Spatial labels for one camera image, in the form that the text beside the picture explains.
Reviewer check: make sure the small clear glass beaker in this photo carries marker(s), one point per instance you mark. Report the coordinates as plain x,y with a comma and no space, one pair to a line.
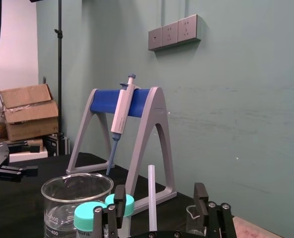
192,223

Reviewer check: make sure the black equipment case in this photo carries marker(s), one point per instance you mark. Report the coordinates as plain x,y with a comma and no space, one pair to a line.
53,146

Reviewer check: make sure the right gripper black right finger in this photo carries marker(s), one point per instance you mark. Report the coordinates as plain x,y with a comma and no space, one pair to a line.
200,200

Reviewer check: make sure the teal capped sample tube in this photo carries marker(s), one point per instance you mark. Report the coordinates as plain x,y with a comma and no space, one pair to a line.
86,214
130,205

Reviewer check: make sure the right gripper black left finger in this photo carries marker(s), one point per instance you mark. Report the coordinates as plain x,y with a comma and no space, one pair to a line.
120,198

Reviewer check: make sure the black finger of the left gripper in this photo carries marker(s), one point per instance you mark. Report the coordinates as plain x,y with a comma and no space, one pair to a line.
17,169
10,177

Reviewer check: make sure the large clear glass beaker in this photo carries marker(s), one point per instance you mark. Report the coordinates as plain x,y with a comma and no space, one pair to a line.
62,205

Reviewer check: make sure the translucent white stirring rod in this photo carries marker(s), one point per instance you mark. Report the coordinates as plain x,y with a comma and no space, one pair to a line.
152,198

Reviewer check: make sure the black light stand pole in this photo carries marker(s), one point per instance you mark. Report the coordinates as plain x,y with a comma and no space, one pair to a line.
59,74

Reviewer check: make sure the grey blue pipette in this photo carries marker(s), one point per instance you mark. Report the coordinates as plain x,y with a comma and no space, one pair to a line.
122,111

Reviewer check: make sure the grey wall socket panel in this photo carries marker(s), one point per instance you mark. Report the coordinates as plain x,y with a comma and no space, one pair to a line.
169,34
187,27
155,38

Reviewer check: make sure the open brown cardboard box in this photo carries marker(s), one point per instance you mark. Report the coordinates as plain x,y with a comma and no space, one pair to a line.
27,104

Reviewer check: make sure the black table cloth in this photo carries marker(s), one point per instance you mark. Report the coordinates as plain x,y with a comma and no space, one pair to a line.
17,198

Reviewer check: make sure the flat white box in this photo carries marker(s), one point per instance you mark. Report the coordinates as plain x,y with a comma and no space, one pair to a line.
27,156

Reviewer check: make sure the closed brown cardboard box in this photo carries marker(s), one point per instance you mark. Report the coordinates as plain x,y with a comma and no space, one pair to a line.
32,129

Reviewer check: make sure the grey pipette stand blue bar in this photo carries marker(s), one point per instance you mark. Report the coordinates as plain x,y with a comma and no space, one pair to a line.
159,129

